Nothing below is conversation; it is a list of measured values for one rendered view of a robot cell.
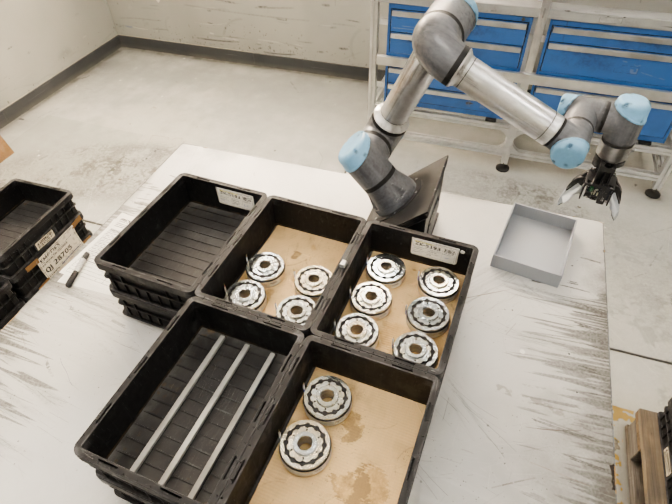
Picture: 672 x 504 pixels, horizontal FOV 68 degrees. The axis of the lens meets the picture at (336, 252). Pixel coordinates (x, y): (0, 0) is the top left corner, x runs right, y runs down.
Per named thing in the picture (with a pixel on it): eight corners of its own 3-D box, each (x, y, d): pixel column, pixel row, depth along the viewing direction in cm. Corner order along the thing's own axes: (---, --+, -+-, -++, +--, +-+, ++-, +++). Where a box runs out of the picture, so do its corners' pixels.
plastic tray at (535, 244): (511, 213, 169) (514, 202, 166) (572, 231, 163) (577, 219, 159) (489, 265, 153) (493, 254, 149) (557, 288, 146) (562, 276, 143)
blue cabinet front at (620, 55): (522, 121, 280) (551, 18, 240) (663, 142, 263) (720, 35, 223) (521, 124, 278) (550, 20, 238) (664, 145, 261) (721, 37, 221)
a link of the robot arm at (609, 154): (603, 129, 126) (638, 137, 123) (596, 145, 129) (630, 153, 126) (599, 145, 121) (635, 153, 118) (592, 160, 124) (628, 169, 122)
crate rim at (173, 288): (183, 177, 153) (181, 171, 151) (270, 200, 145) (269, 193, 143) (93, 267, 127) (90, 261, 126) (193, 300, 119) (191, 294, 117)
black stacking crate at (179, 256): (190, 202, 160) (182, 173, 151) (273, 224, 151) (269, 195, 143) (107, 291, 134) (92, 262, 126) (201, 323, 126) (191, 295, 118)
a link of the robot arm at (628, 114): (616, 88, 118) (656, 95, 115) (599, 128, 126) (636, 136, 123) (612, 103, 113) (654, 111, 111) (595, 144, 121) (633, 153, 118)
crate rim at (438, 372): (368, 225, 136) (368, 218, 135) (478, 253, 128) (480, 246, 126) (308, 339, 111) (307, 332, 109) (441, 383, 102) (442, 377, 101)
